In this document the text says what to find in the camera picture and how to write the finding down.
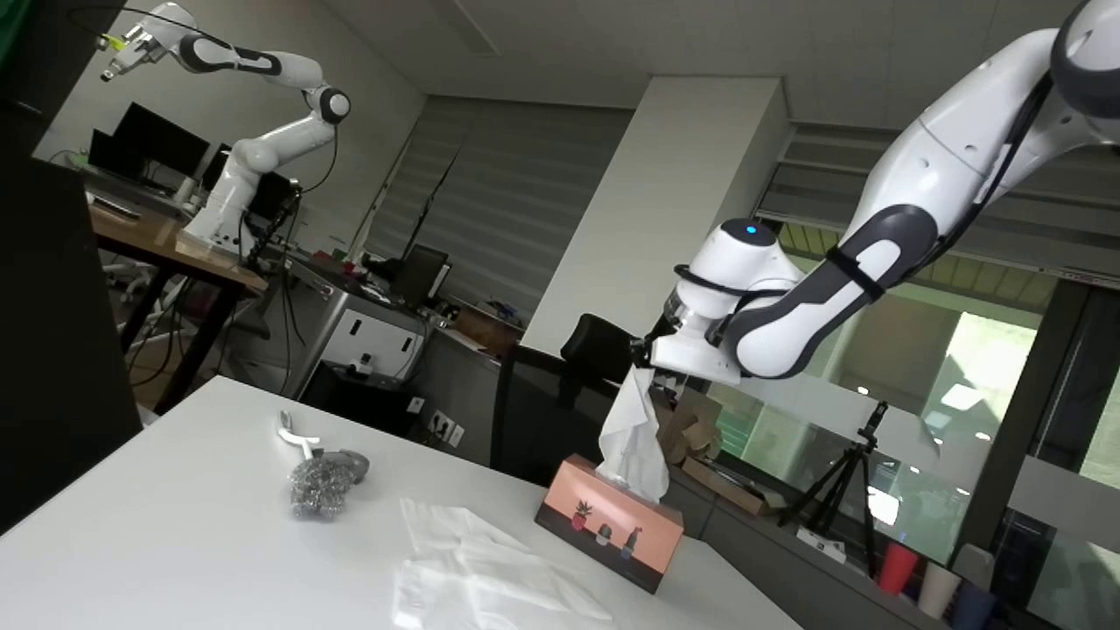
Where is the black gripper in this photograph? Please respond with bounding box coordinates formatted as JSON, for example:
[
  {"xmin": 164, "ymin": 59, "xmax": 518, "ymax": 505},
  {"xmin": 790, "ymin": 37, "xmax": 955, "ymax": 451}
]
[{"xmin": 626, "ymin": 290, "xmax": 702, "ymax": 379}]

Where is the white wipe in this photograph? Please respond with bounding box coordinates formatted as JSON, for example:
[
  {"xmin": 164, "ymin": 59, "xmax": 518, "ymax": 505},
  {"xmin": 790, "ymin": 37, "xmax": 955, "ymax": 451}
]
[{"xmin": 592, "ymin": 363, "xmax": 676, "ymax": 507}]

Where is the open cardboard box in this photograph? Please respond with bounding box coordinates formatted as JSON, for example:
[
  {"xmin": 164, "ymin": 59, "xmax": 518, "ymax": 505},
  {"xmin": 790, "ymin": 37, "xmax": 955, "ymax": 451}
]
[{"xmin": 650, "ymin": 389, "xmax": 730, "ymax": 468}]

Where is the black office chair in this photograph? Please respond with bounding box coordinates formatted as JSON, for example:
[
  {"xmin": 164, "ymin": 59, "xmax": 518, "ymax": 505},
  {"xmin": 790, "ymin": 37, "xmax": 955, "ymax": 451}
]
[{"xmin": 489, "ymin": 307, "xmax": 645, "ymax": 489}]

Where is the flat cardboard piece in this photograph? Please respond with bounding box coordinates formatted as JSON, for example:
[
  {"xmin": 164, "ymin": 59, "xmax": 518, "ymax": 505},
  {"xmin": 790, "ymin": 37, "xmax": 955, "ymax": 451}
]
[{"xmin": 676, "ymin": 451, "xmax": 773, "ymax": 518}]

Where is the pink brown tissue box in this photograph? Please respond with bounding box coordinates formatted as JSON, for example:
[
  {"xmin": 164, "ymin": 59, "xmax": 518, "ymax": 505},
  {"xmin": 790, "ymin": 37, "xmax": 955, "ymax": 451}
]
[{"xmin": 533, "ymin": 451, "xmax": 689, "ymax": 598}]

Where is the gray roller blind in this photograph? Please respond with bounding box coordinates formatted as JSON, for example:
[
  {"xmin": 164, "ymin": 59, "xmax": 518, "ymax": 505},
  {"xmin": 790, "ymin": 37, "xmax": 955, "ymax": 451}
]
[{"xmin": 364, "ymin": 94, "xmax": 638, "ymax": 323}]

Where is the black tripod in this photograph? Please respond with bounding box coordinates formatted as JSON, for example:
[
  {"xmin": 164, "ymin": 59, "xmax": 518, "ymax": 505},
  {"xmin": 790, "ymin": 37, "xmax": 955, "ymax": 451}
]
[{"xmin": 773, "ymin": 400, "xmax": 896, "ymax": 577}]

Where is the black computer monitor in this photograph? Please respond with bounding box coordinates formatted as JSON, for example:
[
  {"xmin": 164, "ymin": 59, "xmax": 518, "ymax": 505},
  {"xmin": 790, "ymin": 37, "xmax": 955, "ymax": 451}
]
[
  {"xmin": 386, "ymin": 242, "xmax": 454, "ymax": 307},
  {"xmin": 86, "ymin": 99, "xmax": 216, "ymax": 199}
]

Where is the gray window blind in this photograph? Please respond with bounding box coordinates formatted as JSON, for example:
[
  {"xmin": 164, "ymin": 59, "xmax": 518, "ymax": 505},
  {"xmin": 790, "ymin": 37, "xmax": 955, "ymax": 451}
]
[{"xmin": 751, "ymin": 120, "xmax": 1120, "ymax": 287}]

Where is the clear plastic sheet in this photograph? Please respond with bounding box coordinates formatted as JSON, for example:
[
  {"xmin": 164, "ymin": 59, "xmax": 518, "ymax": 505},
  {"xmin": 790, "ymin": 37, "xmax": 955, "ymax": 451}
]
[{"xmin": 386, "ymin": 496, "xmax": 611, "ymax": 630}]

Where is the gray low cabinet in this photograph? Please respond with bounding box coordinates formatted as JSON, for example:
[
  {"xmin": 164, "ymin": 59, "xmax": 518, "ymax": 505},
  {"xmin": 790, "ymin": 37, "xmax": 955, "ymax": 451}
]
[{"xmin": 662, "ymin": 475, "xmax": 938, "ymax": 630}]

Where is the white gray equipment cabinet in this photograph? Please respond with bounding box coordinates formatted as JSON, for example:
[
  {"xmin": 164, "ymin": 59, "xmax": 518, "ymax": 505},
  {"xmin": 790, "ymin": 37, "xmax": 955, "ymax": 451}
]
[{"xmin": 246, "ymin": 269, "xmax": 431, "ymax": 409}]

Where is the red cup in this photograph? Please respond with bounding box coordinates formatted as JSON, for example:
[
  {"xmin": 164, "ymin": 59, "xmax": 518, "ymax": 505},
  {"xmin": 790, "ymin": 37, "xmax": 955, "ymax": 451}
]
[{"xmin": 874, "ymin": 538, "xmax": 927, "ymax": 602}]

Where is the gray metal scrubber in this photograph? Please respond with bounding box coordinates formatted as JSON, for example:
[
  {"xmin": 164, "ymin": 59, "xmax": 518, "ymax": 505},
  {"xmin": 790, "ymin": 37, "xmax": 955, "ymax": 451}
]
[{"xmin": 286, "ymin": 445, "xmax": 373, "ymax": 526}]

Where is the white cup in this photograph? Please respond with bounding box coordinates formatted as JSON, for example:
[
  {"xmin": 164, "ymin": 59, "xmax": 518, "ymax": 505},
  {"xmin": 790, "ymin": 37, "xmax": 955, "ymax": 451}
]
[{"xmin": 916, "ymin": 559, "xmax": 961, "ymax": 620}]

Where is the wooden desk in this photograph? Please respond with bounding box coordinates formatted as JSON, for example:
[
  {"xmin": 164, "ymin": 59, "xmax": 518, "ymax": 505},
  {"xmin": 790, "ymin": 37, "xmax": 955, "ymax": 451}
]
[{"xmin": 84, "ymin": 193, "xmax": 273, "ymax": 414}]

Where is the black partition panel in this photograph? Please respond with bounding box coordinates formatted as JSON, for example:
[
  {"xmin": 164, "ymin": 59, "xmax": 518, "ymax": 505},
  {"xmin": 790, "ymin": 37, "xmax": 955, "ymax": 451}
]
[{"xmin": 0, "ymin": 0, "xmax": 148, "ymax": 536}]

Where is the green cloth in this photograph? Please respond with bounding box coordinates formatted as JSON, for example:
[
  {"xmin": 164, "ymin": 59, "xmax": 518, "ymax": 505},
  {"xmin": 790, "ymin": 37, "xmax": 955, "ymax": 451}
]
[{"xmin": 0, "ymin": 0, "xmax": 43, "ymax": 62}]

